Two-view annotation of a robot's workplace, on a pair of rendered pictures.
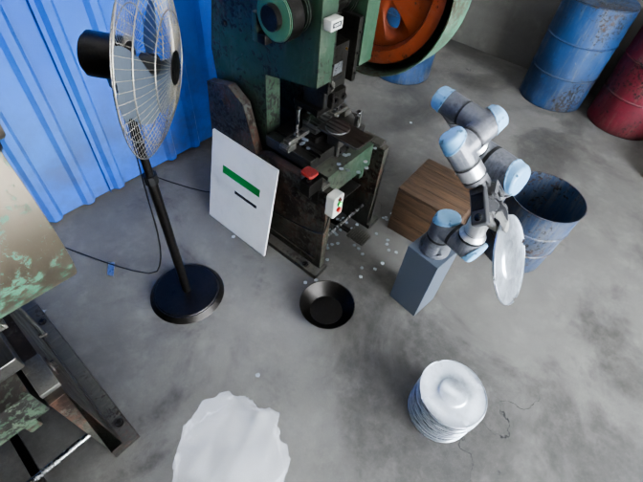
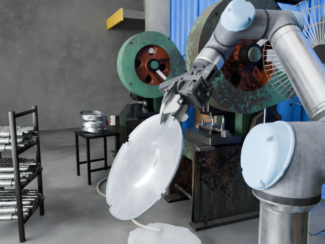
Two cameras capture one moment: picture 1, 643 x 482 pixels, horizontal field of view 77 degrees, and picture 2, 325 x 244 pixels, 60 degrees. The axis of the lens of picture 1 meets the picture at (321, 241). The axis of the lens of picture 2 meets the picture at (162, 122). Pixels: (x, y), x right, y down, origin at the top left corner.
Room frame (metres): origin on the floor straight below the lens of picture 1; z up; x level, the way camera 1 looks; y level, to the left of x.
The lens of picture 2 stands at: (1.25, -1.17, 1.17)
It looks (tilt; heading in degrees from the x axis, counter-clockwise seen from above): 9 degrees down; 122
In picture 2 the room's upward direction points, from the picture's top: straight up
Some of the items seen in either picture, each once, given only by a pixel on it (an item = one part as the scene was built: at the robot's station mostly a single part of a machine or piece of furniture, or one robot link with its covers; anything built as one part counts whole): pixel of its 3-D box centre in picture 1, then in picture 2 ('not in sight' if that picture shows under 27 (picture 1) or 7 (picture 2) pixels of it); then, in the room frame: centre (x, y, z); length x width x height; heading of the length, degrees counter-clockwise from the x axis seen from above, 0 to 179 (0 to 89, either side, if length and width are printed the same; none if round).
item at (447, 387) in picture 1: (453, 392); not in sight; (0.68, -0.64, 0.23); 0.29 x 0.29 x 0.01
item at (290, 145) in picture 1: (295, 134); not in sight; (1.65, 0.19, 0.76); 0.17 x 0.06 x 0.10; 145
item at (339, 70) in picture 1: (329, 71); not in sight; (1.77, 0.06, 1.04); 0.17 x 0.15 x 0.30; 55
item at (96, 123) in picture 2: not in sight; (96, 144); (-1.13, 1.19, 0.40); 0.45 x 0.40 x 0.79; 157
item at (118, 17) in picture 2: not in sight; (133, 20); (-2.73, 4.06, 2.44); 1.25 x 0.92 x 0.27; 145
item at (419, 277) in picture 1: (421, 273); not in sight; (1.30, -0.55, 0.23); 0.18 x 0.18 x 0.45; 48
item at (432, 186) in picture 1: (434, 208); not in sight; (1.87, -0.69, 0.18); 0.40 x 0.38 x 0.35; 57
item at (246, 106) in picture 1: (262, 178); not in sight; (1.65, 0.36, 0.45); 0.92 x 0.12 x 0.90; 55
